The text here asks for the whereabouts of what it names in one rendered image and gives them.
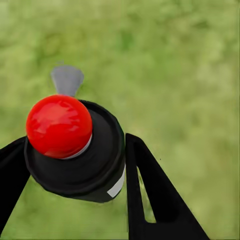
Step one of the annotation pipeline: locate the pesticide atomizer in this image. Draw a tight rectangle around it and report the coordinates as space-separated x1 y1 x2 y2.
24 64 126 203

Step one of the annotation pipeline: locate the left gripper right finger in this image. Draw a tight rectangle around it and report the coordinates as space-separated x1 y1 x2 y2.
125 133 210 240

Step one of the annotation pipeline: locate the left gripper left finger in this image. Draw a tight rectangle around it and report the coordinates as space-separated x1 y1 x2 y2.
0 136 30 234

